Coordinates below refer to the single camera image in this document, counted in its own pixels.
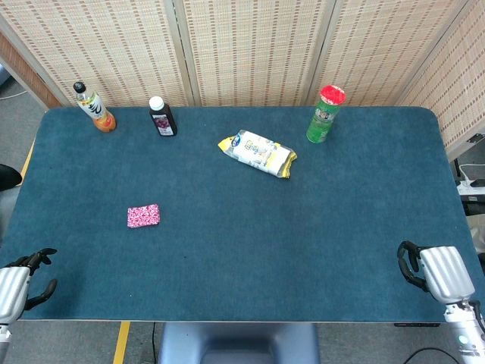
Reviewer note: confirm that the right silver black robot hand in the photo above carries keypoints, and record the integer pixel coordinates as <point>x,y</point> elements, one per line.
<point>445,271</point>

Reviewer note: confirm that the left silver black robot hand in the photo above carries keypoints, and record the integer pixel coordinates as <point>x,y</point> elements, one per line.
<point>13,284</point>

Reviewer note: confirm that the pink patterned packet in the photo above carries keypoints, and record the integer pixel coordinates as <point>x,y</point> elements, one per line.
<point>143,215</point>

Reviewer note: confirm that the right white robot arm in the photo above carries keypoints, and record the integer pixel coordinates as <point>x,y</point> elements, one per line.
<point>468,341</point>

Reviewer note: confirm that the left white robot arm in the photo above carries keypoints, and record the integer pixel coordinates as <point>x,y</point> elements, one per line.
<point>3,335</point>

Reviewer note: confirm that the black desk control panel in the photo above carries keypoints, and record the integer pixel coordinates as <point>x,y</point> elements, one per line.
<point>417,324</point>

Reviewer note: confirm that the white power strip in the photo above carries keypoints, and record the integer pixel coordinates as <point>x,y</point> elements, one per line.
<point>473,186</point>

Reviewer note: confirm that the black chair seat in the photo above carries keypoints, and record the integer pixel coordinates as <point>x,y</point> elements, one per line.
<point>8,177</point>

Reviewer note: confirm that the beige woven screen panel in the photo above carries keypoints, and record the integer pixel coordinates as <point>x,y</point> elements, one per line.
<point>250,49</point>
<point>375,49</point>
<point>106,49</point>
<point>462,83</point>

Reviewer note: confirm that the green chips can red lid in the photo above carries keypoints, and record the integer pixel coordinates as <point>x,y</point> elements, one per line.
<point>321,123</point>

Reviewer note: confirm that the orange drink bottle black cap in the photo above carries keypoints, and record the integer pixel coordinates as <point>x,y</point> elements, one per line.
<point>96,110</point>

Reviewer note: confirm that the blue felt desk mat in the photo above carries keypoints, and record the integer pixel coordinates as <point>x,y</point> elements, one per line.
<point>242,235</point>

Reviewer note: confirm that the brown woven screen panel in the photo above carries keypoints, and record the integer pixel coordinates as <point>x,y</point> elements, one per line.
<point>26,72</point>

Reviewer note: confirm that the blue-grey robot torso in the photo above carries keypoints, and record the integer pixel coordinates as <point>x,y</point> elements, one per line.
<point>238,343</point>

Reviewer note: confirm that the dark grape juice bottle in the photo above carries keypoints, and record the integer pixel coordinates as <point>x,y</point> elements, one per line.
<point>163,121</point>

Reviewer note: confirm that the white yellow snack bag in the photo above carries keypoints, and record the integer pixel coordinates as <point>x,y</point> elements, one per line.
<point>257,152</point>

